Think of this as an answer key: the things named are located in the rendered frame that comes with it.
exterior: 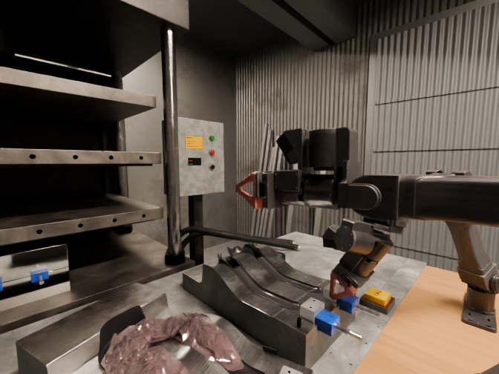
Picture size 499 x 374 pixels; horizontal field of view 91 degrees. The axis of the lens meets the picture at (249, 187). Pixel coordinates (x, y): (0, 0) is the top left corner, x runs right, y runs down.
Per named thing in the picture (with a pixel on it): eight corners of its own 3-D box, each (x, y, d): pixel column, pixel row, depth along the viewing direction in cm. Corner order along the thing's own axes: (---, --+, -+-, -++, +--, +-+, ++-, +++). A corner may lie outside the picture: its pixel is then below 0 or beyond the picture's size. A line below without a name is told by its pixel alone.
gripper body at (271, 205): (259, 172, 43) (295, 172, 38) (291, 171, 51) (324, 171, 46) (260, 208, 44) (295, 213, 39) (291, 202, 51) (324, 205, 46)
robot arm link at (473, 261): (488, 294, 69) (460, 199, 60) (461, 283, 75) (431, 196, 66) (500, 281, 70) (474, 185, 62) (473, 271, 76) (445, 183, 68)
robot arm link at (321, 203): (297, 167, 40) (338, 166, 36) (314, 166, 45) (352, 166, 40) (297, 208, 41) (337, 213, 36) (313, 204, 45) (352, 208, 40)
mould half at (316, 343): (354, 319, 70) (356, 274, 68) (304, 375, 51) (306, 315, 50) (237, 266, 105) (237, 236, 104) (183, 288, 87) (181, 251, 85)
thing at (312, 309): (365, 344, 52) (367, 320, 51) (356, 358, 48) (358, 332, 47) (310, 317, 61) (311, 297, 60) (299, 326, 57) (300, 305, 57)
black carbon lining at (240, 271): (325, 296, 69) (327, 263, 68) (292, 322, 58) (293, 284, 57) (241, 260, 94) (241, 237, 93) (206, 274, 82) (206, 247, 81)
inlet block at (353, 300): (382, 321, 59) (383, 300, 59) (375, 331, 56) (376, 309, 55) (331, 300, 68) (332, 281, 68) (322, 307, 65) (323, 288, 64)
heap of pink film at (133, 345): (250, 358, 49) (250, 320, 48) (189, 450, 33) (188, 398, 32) (157, 318, 61) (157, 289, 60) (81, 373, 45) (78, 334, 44)
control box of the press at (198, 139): (229, 361, 154) (226, 122, 139) (186, 392, 132) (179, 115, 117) (209, 343, 169) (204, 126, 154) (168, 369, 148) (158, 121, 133)
